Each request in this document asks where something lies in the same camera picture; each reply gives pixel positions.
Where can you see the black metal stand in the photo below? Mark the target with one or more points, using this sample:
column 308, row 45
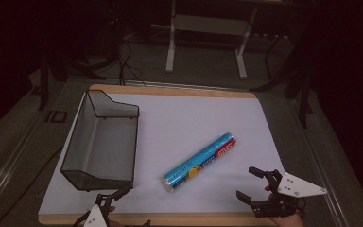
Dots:
column 304, row 101
column 45, row 82

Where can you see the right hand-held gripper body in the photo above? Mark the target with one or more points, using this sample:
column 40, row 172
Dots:
column 291, row 186

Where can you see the black rectangular bracket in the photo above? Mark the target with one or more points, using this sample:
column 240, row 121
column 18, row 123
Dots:
column 56, row 116

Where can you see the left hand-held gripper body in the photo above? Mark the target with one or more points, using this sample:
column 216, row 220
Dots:
column 95, row 218

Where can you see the white metal desk frame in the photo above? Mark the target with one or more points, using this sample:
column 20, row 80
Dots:
column 208, row 24

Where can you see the grey metal rail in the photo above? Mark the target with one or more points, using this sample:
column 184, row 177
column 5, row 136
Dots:
column 11, row 164
column 323, row 176

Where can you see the person's left hand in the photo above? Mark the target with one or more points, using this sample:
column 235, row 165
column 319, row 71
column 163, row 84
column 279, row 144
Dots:
column 112, row 209

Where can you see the white table mat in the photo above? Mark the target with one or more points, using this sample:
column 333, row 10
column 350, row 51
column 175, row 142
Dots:
column 176, row 119

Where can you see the person's right hand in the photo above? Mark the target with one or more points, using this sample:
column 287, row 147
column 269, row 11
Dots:
column 288, row 221

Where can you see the blue cling film roll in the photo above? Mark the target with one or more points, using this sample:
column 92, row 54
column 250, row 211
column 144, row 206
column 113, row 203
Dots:
column 198, row 162

